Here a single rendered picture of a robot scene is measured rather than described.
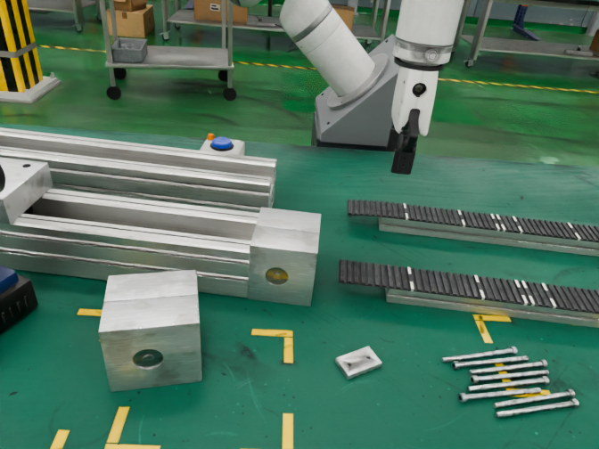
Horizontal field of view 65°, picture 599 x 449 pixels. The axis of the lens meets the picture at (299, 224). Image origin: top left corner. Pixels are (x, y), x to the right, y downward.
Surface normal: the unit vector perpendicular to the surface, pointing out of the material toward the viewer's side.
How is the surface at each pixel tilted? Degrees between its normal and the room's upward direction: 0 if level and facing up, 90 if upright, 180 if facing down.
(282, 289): 90
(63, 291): 0
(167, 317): 0
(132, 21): 89
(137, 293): 0
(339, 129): 90
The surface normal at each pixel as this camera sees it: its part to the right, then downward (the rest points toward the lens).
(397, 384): 0.08, -0.83
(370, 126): 0.03, 0.55
